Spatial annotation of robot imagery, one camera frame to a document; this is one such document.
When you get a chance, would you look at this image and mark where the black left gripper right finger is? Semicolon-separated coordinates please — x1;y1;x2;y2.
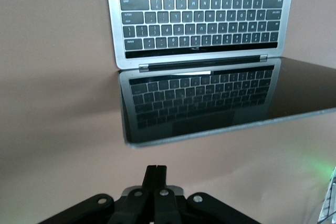
153;165;260;224

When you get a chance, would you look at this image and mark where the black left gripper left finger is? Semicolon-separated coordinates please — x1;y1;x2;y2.
39;165;158;224

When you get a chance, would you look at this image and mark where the grey laptop computer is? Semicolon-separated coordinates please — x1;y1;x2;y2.
104;0;336;148

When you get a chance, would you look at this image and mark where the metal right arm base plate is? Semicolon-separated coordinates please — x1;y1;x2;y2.
317;165;336;224

